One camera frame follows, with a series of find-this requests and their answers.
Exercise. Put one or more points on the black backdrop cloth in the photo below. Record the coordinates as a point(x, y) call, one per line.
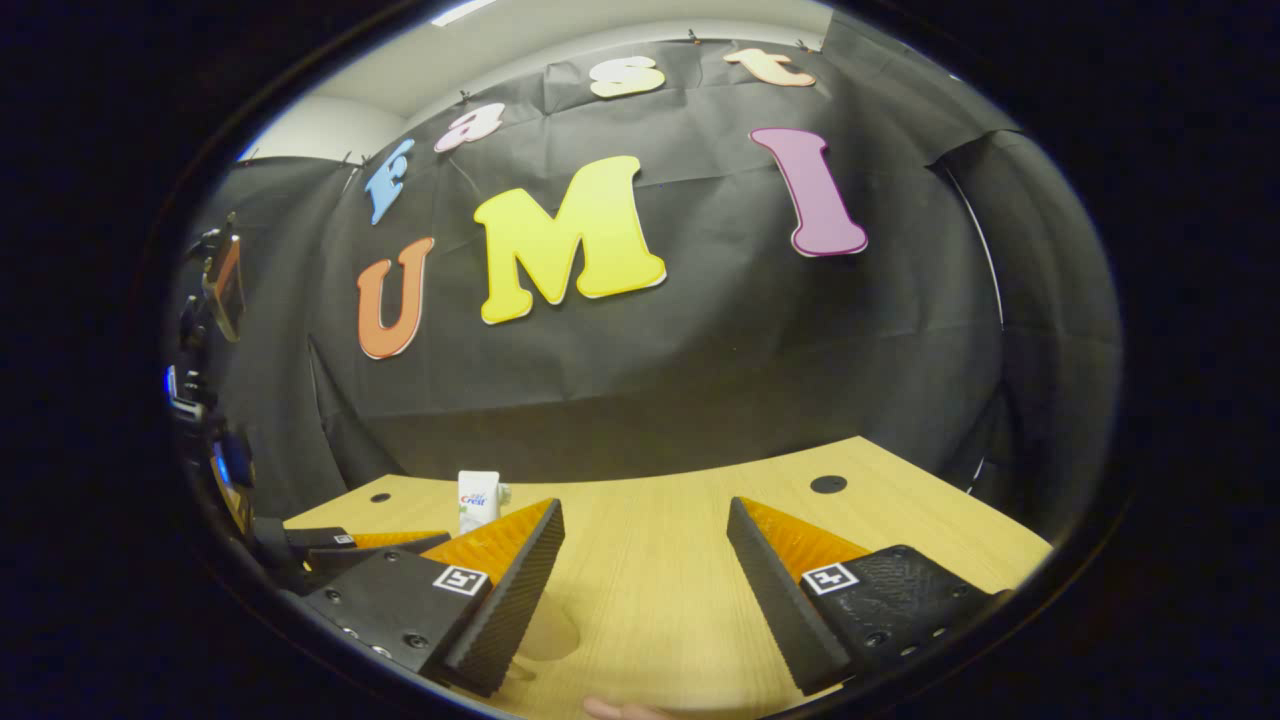
point(700, 350)

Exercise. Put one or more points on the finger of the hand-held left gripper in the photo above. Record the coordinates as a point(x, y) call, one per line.
point(360, 555)

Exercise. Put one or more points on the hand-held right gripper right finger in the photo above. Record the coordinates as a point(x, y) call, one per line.
point(780, 600)

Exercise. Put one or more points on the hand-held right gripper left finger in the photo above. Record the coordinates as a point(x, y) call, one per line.
point(505, 600)

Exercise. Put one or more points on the wooden desktop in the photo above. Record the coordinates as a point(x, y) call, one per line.
point(650, 560)

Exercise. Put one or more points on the white toothpaste tube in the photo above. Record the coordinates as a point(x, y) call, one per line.
point(478, 500)

